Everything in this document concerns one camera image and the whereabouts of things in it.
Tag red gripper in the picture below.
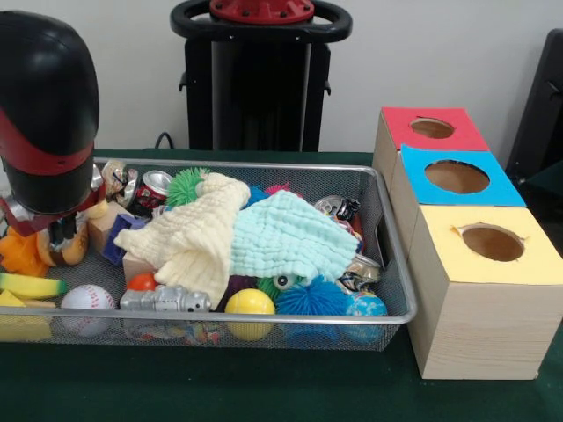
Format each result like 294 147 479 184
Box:
0 180 107 258

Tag pale yellow cloth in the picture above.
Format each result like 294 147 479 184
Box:
113 171 252 309

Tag mint green cloth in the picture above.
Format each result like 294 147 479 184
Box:
230 191 360 285

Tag clear mesh bin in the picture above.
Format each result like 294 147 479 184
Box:
0 156 420 353

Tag wooden box with three holes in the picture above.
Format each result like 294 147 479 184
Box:
372 106 563 381

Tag toy hamburger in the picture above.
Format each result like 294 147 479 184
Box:
36 224 90 267

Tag purple block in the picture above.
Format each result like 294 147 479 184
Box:
102 215 152 267

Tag yellow toy banana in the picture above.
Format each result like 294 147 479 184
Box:
0 272 69 301

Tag white baseball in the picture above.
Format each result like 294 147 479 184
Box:
60 283 116 339

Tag crushed silver can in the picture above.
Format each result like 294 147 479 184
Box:
338 253 383 293
100 160 141 212

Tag small wooden block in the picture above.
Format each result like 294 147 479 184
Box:
121 253 159 282

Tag small red ball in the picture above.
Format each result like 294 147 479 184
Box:
127 272 158 292

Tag yellow block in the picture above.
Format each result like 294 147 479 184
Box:
0 290 54 344

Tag red soda can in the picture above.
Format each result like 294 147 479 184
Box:
134 170 173 214

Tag silver robot toy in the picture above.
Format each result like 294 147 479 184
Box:
119 285 213 315

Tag green fuzzy toy with eyes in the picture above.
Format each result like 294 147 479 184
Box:
166 168 212 210

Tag blue fuzzy toy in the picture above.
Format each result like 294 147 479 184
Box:
246 185 270 208

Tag yellow ball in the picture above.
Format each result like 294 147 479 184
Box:
223 288 276 342

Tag small green spiky toy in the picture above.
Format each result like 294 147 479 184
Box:
257 274 304 302

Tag blue spiky ball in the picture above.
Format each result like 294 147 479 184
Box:
274 280 349 319

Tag silver and black can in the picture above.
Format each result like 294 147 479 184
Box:
315 195 362 224

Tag blue globe ball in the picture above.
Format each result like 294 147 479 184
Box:
343 292 389 344

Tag black chair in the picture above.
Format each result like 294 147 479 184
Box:
506 29 563 221

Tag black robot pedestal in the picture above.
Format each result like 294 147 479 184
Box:
171 0 354 152

